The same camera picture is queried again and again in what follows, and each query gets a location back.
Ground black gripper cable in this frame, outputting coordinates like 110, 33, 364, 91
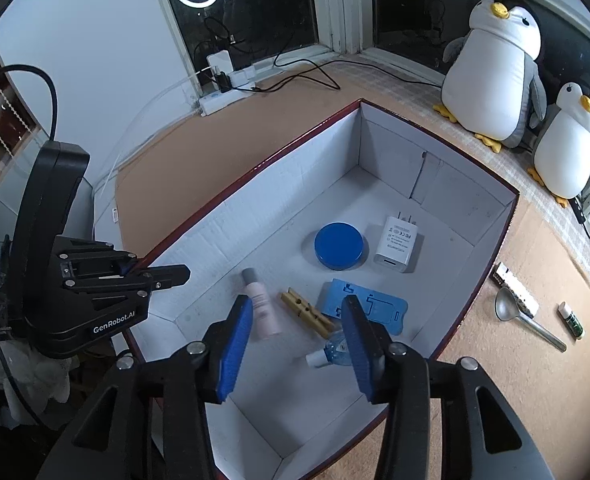
0, 64, 58, 143

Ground small pink bottle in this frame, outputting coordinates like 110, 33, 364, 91
241, 267, 283, 341

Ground white plug charger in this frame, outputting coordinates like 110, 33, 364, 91
373, 210, 423, 274

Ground metal spoon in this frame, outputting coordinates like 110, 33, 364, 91
495, 287, 567, 352

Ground white square charger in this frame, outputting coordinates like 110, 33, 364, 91
206, 50, 234, 78

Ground large penguin plush toy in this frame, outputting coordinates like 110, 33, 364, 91
433, 0, 547, 153

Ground white power strip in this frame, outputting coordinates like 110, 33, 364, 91
198, 62, 258, 117

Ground brown cork mat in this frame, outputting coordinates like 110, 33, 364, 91
114, 52, 590, 480

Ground wooden clothespin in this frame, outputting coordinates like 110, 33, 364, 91
280, 287, 337, 339

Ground blue plastic holder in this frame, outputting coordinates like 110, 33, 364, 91
316, 278, 408, 336

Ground small clear blue bottle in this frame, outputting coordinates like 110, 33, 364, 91
306, 329, 356, 369

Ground small green white tube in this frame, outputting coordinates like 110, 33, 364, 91
558, 301, 585, 339

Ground white cable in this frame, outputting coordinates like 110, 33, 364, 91
95, 72, 211, 196

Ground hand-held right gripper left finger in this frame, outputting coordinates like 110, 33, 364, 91
35, 294, 254, 480

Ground white ridged strip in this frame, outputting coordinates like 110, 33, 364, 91
494, 261, 540, 317

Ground small penguin plush toy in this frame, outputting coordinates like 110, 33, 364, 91
528, 81, 590, 209

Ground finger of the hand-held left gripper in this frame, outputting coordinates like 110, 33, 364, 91
106, 254, 140, 277
82, 263, 192, 295

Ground red-edged white cardboard box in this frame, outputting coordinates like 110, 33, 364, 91
123, 99, 521, 480

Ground white window frame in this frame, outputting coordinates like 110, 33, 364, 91
137, 0, 376, 57

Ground round blue lid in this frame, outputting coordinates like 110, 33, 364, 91
313, 222, 364, 267

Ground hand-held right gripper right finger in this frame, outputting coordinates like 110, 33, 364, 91
341, 294, 546, 480

